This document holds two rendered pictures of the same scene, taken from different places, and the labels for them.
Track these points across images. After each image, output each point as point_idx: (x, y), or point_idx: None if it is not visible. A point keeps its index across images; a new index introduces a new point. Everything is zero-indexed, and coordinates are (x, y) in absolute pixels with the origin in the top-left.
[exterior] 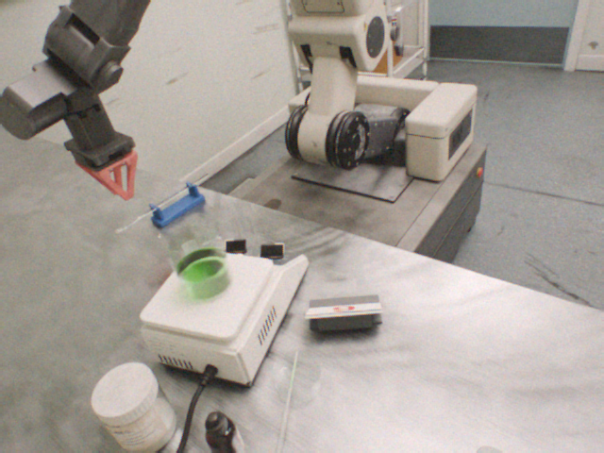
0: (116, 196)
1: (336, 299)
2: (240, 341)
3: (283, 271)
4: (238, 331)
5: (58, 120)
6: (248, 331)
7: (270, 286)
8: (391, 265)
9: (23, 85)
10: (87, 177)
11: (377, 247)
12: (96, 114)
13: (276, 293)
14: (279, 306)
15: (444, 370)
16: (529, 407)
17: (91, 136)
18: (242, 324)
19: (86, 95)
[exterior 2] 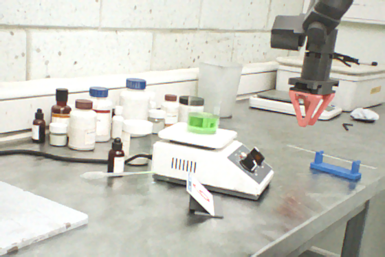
0: (351, 157)
1: (219, 203)
2: (161, 143)
3: (221, 158)
4: (163, 137)
5: (291, 47)
6: (169, 147)
7: (204, 152)
8: (260, 227)
9: (283, 18)
10: (379, 150)
11: (286, 227)
12: (313, 58)
13: (204, 160)
14: (202, 172)
15: (147, 224)
16: (109, 240)
17: (304, 69)
18: (168, 137)
19: (315, 44)
